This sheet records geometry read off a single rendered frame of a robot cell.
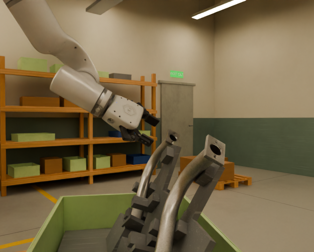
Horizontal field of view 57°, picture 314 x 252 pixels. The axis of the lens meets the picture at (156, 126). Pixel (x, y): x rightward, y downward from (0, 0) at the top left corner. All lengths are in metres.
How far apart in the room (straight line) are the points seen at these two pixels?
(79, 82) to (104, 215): 0.47
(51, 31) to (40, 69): 4.56
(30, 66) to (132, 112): 4.55
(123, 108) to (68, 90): 0.16
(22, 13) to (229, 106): 7.50
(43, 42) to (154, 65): 6.41
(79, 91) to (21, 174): 4.54
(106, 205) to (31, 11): 0.63
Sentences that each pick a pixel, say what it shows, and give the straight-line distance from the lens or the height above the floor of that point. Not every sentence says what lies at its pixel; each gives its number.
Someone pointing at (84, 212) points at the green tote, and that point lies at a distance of 1.05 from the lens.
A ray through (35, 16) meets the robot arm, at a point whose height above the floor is 1.47.
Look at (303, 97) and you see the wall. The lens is 7.01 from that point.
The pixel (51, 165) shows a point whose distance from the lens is 5.45.
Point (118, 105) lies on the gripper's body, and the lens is 0.84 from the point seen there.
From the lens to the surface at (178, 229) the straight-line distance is 0.58.
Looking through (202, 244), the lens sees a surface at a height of 1.01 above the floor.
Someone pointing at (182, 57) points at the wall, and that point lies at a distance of 7.77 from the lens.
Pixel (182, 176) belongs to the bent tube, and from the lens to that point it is 0.59.
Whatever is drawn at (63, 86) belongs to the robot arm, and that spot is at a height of 1.31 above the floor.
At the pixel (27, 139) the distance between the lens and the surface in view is 5.26.
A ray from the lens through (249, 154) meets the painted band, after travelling 7.75.
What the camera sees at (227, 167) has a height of 0.37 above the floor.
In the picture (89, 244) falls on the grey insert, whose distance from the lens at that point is 0.95.
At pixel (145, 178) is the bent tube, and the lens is 0.91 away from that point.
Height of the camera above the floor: 1.22
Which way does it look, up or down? 1 degrees down
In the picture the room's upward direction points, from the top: straight up
